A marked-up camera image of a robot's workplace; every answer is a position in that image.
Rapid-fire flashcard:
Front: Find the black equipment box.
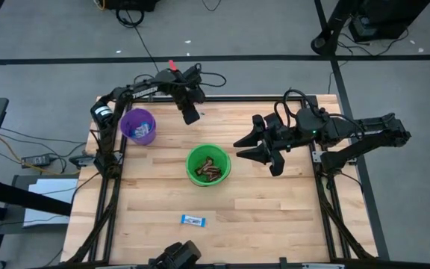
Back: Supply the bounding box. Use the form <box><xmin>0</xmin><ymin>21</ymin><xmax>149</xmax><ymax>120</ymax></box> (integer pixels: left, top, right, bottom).
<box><xmin>347</xmin><ymin>0</ymin><xmax>430</xmax><ymax>43</ymax></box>

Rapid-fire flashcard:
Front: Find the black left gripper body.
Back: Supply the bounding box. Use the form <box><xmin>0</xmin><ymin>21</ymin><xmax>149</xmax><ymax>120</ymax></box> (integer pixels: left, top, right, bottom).
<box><xmin>173</xmin><ymin>84</ymin><xmax>208</xmax><ymax>126</ymax></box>

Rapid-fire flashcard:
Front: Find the black power adapter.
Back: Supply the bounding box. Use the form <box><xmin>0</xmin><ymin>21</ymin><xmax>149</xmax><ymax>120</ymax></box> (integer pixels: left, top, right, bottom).
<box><xmin>20</xmin><ymin>153</ymin><xmax>52</xmax><ymax>168</ymax></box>

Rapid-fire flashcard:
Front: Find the black coiled cable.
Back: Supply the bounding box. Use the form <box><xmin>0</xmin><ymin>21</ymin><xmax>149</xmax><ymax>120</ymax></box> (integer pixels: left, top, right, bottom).
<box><xmin>114</xmin><ymin>6</ymin><xmax>146</xmax><ymax>29</ymax></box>

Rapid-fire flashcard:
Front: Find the green monster face bucket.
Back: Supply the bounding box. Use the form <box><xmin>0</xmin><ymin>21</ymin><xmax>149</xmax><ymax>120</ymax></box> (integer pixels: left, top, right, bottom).
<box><xmin>185</xmin><ymin>143</ymin><xmax>232</xmax><ymax>188</ymax></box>

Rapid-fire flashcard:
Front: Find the black pole stand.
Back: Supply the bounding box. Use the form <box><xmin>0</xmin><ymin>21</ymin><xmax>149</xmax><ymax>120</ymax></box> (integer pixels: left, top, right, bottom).
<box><xmin>310</xmin><ymin>0</ymin><xmax>366</xmax><ymax>57</ymax></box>

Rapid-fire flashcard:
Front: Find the purple plastic bucket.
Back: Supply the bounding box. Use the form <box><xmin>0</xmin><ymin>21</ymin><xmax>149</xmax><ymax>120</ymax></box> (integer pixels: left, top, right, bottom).
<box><xmin>119</xmin><ymin>108</ymin><xmax>158</xmax><ymax>146</ymax></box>

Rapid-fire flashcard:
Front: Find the grey flat board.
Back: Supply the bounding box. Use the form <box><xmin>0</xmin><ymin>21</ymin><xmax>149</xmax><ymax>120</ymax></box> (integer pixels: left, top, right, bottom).
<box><xmin>22</xmin><ymin>178</ymin><xmax>79</xmax><ymax>228</ymax></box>

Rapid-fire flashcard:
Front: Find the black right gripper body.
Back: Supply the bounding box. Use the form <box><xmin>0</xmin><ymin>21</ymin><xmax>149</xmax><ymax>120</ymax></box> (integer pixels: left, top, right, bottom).
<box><xmin>251</xmin><ymin>114</ymin><xmax>298</xmax><ymax>178</ymax></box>

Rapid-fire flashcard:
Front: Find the black equipment case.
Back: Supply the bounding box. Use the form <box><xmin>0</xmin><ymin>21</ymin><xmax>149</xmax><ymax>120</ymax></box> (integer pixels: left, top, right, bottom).
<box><xmin>102</xmin><ymin>0</ymin><xmax>161</xmax><ymax>12</ymax></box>

